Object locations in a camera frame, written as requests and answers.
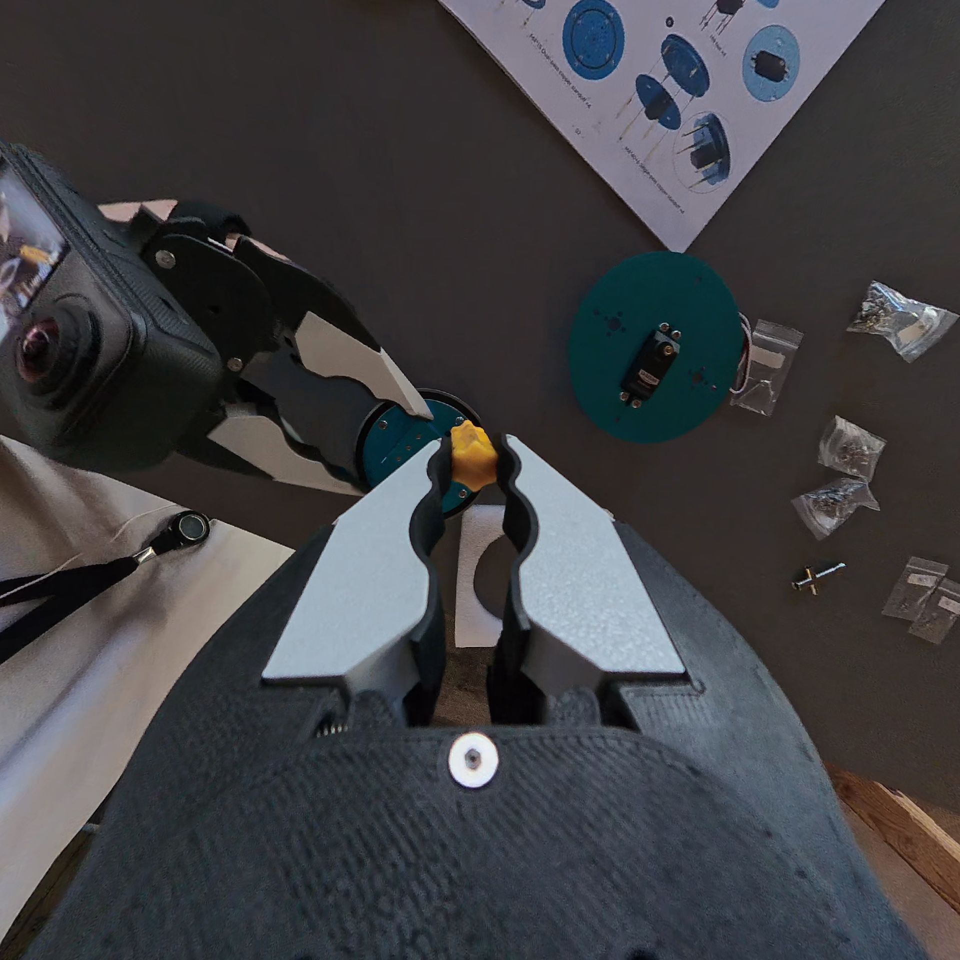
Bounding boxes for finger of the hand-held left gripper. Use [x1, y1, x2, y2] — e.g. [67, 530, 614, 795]
[204, 414, 370, 499]
[285, 309, 436, 432]

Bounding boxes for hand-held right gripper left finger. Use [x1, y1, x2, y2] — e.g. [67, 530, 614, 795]
[261, 436, 455, 726]

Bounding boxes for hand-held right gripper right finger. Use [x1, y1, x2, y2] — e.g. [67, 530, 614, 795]
[489, 432, 687, 726]

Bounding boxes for blue round bearing base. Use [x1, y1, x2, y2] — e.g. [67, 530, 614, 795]
[356, 388, 489, 519]

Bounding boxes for yellow-handled screwdriver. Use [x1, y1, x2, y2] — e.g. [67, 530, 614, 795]
[447, 420, 498, 489]

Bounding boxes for teal round plate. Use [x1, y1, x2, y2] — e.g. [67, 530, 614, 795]
[567, 251, 744, 445]

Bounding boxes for black servo motor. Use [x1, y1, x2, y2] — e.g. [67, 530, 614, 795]
[618, 321, 684, 410]

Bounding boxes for dark grey desk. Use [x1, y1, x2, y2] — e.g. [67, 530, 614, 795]
[0, 0, 960, 826]

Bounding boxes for white foam block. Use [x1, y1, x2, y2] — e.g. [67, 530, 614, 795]
[452, 504, 530, 650]

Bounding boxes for small metal screws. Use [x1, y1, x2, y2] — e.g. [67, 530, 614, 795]
[791, 561, 849, 596]

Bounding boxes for small clear plastic bag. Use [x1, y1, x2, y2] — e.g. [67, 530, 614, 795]
[881, 556, 950, 621]
[817, 414, 888, 481]
[907, 577, 960, 646]
[791, 477, 881, 541]

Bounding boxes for clear bag with white label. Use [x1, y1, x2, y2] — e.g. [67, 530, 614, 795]
[729, 318, 805, 418]

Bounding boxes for white instruction manual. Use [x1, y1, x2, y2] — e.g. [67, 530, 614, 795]
[437, 0, 888, 254]

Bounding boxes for clear bag of screws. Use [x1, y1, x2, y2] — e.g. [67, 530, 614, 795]
[847, 281, 960, 364]

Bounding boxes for black lanyard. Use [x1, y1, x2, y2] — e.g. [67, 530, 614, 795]
[0, 510, 213, 665]

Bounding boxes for red and white servo cable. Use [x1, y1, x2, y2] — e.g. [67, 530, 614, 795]
[729, 309, 756, 396]

